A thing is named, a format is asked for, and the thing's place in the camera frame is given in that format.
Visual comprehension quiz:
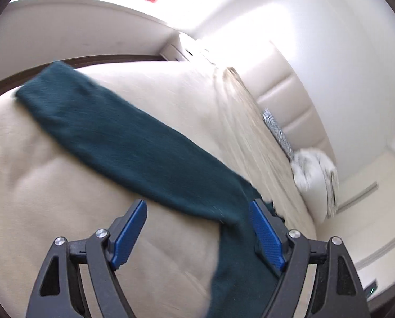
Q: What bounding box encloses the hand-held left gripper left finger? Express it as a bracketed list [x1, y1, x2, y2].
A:
[26, 200, 148, 318]

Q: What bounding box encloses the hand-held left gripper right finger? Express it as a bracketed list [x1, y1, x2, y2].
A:
[249, 199, 372, 318]

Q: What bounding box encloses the teal knit garment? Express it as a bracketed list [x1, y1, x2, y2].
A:
[15, 61, 286, 318]

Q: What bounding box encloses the white folded duvet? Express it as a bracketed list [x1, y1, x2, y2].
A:
[290, 148, 340, 220]

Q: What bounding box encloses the bed with beige sheet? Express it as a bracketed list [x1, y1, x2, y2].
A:
[0, 61, 317, 318]

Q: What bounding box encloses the white wardrobe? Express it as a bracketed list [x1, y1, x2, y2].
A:
[317, 141, 395, 305]

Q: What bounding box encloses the zebra print pillow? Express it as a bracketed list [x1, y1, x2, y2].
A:
[262, 108, 296, 161]

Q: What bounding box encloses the black wardrobe handle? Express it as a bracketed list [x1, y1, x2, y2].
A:
[354, 233, 395, 270]
[337, 182, 379, 206]

